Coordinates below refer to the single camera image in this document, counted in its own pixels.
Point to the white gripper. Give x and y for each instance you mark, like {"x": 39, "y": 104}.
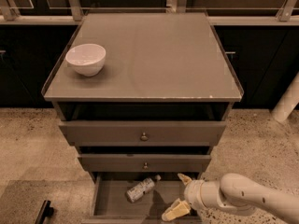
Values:
{"x": 192, "y": 194}

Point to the blue plastic bottle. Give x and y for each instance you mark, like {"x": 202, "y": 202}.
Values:
{"x": 139, "y": 190}

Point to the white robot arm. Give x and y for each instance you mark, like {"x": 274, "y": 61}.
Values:
{"x": 234, "y": 194}

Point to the middle drawer knob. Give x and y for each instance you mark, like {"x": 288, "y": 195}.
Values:
{"x": 145, "y": 166}

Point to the drawer knob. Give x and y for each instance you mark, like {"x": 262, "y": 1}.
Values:
{"x": 145, "y": 166}
{"x": 144, "y": 137}

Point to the top drawer knob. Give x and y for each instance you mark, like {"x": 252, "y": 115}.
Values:
{"x": 144, "y": 137}

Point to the open bottom drawer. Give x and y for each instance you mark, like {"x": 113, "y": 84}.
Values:
{"x": 111, "y": 206}

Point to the middle drawer front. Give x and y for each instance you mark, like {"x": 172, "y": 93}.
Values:
{"x": 134, "y": 162}

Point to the grey drawer cabinet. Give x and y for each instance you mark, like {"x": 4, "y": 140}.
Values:
{"x": 159, "y": 67}

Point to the top drawer front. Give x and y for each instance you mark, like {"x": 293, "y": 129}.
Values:
{"x": 86, "y": 133}

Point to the black object on floor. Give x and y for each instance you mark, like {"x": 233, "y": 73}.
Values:
{"x": 46, "y": 210}

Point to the white ceramic bowl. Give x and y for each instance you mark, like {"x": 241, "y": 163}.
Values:
{"x": 86, "y": 59}

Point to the white cylindrical post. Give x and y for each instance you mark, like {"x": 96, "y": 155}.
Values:
{"x": 288, "y": 101}

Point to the metal railing frame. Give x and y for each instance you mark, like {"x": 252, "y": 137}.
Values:
{"x": 218, "y": 12}

